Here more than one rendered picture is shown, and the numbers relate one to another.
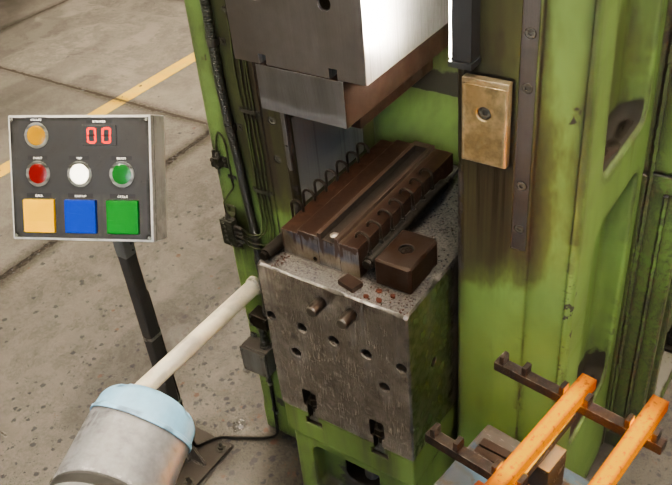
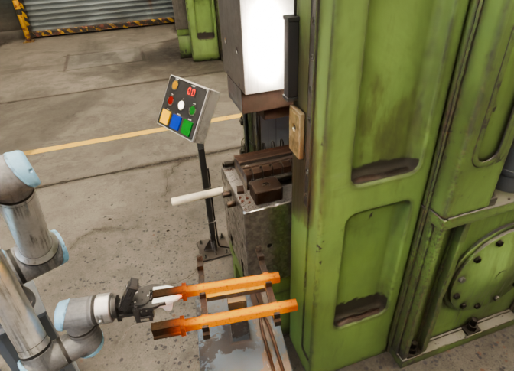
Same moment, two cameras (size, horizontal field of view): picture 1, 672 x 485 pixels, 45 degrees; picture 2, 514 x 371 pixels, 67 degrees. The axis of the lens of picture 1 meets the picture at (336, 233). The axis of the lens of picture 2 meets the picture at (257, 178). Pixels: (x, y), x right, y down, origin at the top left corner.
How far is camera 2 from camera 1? 0.90 m
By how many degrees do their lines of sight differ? 29
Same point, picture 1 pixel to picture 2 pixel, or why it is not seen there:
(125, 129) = (199, 92)
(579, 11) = (324, 82)
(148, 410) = (11, 160)
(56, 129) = (180, 85)
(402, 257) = (260, 187)
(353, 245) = (246, 173)
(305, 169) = (266, 137)
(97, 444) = not seen: outside the picture
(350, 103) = (245, 102)
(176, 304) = not seen: hidden behind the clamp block
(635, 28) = (419, 115)
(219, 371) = not seen: hidden behind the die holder
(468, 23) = (287, 76)
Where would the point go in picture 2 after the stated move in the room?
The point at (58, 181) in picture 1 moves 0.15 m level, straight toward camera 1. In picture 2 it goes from (174, 105) to (163, 117)
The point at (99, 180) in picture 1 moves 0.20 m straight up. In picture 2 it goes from (185, 110) to (180, 72)
